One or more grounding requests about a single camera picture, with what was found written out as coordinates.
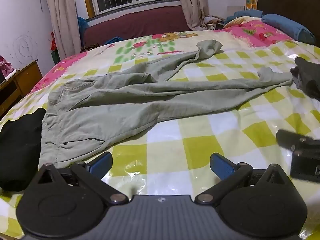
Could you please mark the white flat item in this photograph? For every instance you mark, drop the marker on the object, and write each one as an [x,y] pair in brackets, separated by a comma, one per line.
[12,73]

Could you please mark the black folded garment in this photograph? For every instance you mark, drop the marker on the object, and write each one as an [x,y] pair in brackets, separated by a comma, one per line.
[20,150]

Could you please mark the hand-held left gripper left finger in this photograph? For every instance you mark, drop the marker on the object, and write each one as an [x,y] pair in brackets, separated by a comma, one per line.
[100,164]

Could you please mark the red and green bag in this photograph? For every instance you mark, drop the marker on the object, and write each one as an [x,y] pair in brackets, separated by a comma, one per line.
[54,47]

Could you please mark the blue plastic bag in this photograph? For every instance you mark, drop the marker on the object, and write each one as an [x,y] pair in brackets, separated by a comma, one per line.
[82,25]

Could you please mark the pink cloth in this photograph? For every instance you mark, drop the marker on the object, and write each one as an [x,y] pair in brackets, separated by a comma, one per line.
[5,65]

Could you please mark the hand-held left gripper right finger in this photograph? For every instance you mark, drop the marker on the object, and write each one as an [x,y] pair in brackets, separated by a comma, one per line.
[221,166]

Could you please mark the wooden desk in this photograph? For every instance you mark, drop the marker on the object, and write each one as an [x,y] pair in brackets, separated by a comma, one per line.
[17,82]

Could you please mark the blue folded cloth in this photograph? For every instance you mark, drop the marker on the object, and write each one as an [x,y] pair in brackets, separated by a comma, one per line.
[247,13]

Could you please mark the checkered printed bed sheet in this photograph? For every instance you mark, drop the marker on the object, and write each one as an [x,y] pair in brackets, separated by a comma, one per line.
[212,130]

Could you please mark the yellow printed quilt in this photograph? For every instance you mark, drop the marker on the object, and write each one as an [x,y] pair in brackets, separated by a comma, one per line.
[236,21]

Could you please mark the maroon covered window seat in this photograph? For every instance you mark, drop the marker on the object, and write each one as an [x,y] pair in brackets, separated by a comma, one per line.
[135,23]

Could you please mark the beige curtain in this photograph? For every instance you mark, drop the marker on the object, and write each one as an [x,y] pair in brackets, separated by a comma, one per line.
[192,2]
[63,15]

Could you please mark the grey-green pants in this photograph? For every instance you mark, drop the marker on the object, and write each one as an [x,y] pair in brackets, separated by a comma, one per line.
[120,105]

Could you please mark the blue pillow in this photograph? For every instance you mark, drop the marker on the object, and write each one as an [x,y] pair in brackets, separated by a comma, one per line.
[287,26]

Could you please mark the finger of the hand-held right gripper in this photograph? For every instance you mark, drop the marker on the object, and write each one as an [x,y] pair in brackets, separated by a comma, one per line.
[287,138]

